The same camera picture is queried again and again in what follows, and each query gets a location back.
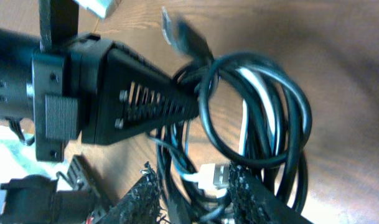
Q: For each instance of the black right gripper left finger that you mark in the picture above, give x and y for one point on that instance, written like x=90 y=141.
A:
x=140 y=205

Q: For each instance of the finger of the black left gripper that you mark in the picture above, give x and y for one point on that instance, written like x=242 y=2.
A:
x=134 y=98

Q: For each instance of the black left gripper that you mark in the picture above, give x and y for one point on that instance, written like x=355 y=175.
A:
x=58 y=89

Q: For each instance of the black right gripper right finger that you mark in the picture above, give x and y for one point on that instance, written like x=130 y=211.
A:
x=254 y=203

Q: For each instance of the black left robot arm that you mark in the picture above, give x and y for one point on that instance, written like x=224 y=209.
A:
x=35 y=198

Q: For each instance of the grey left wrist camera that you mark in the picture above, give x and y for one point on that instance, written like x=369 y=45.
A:
x=101 y=8

